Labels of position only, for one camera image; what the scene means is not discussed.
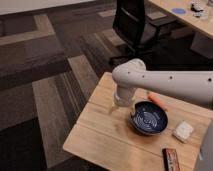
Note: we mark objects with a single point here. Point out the light wooden desk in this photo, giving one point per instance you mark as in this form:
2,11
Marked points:
203,26

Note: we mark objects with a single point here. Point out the blue round coaster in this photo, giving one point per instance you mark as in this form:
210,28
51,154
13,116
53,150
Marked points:
178,11

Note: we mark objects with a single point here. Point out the brown chocolate bar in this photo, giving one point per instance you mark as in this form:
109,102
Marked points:
170,159

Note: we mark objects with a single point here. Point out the black office chair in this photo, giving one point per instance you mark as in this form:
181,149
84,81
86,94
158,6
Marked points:
139,34

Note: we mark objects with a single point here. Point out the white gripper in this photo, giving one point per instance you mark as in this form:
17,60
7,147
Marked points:
123,97

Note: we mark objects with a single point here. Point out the small objects on desk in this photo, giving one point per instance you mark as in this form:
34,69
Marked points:
196,9

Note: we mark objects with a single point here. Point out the orange carrot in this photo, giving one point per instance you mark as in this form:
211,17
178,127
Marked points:
155,99

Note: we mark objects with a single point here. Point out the dark blue ceramic bowl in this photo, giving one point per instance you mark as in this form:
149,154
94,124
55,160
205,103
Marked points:
149,118

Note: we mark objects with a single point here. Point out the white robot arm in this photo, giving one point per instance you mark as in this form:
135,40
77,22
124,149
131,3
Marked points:
195,87

